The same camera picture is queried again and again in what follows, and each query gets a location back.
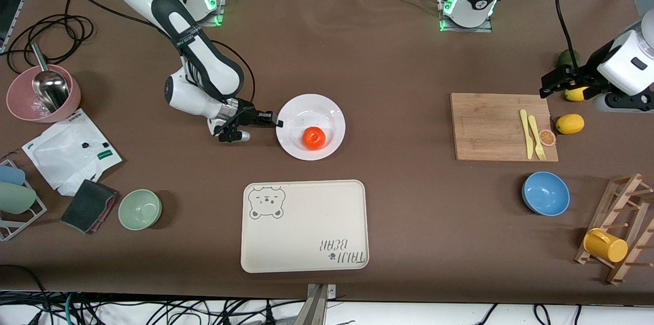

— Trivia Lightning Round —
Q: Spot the metal scoop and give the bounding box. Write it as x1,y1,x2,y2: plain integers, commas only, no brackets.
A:
30,43,70,112

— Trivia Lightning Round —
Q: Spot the black looped cable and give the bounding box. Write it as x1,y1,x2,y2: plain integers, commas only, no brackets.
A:
0,264,49,325

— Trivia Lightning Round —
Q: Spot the white plastic bag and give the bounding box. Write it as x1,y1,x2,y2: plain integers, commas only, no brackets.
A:
21,108,123,197

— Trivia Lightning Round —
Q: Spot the aluminium camera pole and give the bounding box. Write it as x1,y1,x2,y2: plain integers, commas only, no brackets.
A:
307,283,336,325

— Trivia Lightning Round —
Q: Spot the light green bowl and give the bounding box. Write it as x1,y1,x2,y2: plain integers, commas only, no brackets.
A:
118,189,162,231

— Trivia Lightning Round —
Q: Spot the white wire cup holder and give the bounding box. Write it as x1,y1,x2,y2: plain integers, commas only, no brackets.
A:
0,159,48,242

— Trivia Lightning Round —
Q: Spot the white round plate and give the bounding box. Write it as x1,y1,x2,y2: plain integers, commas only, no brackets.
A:
276,94,346,161

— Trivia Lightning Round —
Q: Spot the cream bear print tray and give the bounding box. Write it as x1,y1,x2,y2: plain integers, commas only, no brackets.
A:
240,179,369,273

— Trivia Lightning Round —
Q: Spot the orange fruit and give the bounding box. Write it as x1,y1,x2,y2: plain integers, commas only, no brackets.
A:
302,127,328,151

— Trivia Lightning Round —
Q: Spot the wooden cup rack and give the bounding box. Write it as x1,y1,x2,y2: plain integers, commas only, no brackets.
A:
574,173,654,286

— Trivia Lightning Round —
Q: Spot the blue bowl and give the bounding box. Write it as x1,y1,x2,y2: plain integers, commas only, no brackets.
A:
522,171,571,217

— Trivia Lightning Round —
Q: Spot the pale green cup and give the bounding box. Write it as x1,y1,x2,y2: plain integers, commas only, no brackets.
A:
0,182,37,215

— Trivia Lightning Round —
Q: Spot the pink bowl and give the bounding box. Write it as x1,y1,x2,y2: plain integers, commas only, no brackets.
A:
6,64,82,123

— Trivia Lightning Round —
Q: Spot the yellow plastic fork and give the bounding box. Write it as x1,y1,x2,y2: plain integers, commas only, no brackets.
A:
527,115,547,161

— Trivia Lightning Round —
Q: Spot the yellow mug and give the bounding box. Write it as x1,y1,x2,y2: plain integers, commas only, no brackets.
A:
583,228,628,263

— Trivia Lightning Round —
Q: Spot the dark green avocado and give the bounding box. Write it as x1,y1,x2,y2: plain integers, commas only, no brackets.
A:
556,49,581,68

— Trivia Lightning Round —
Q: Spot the green cable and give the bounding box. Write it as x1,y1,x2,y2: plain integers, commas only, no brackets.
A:
64,293,78,325

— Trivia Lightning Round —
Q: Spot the wooden cutting board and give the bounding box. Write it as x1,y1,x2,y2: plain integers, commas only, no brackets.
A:
450,92,559,163

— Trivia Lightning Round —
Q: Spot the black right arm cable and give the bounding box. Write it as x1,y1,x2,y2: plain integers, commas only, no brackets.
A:
6,0,256,106

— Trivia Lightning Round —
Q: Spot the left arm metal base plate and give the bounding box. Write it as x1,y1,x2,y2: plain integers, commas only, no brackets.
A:
438,0,494,34

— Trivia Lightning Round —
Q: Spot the dark grey folded cloth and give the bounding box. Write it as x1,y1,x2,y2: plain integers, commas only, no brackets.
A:
60,179,119,235

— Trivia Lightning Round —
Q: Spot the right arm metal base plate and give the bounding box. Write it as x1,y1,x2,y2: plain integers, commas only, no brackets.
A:
197,0,226,27

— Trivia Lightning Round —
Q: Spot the light blue cup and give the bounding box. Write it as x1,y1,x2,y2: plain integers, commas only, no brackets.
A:
0,165,26,186

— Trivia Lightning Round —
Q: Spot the yellow plastic knife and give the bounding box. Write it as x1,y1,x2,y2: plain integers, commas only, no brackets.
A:
520,109,534,159

